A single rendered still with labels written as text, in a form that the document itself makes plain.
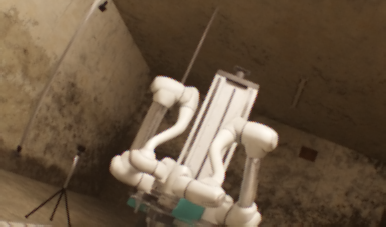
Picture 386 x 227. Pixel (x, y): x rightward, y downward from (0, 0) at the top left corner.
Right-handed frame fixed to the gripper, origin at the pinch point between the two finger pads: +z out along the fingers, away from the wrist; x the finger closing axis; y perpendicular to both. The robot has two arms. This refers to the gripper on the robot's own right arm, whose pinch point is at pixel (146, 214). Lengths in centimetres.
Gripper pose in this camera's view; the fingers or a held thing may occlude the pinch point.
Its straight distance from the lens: 205.8
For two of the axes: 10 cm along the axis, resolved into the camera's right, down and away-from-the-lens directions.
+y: 0.7, 3.2, 9.4
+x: -9.1, -3.6, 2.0
